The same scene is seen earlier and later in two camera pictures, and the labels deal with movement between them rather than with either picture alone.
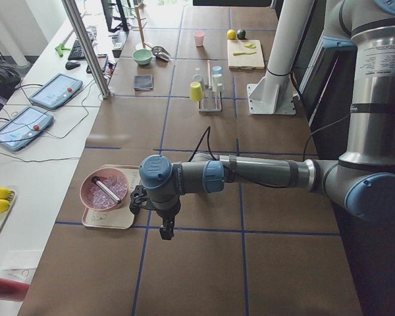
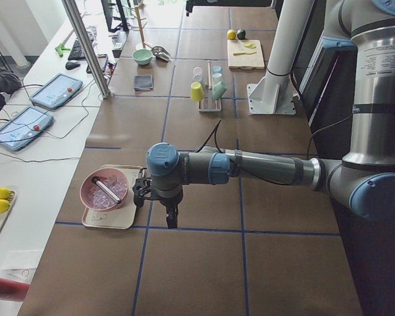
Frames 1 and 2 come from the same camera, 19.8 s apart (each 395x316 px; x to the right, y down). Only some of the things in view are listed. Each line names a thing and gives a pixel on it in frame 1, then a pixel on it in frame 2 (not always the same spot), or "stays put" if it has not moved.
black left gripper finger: [168, 232] -> [174, 220]
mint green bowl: [142, 56] stays put
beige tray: [120, 217] stays put
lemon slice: [249, 45] stays put
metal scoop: [160, 52] stays put
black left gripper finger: [164, 233] -> [169, 220]
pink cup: [199, 38] -> [197, 70]
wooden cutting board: [245, 54] stays put
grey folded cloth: [143, 82] stays put
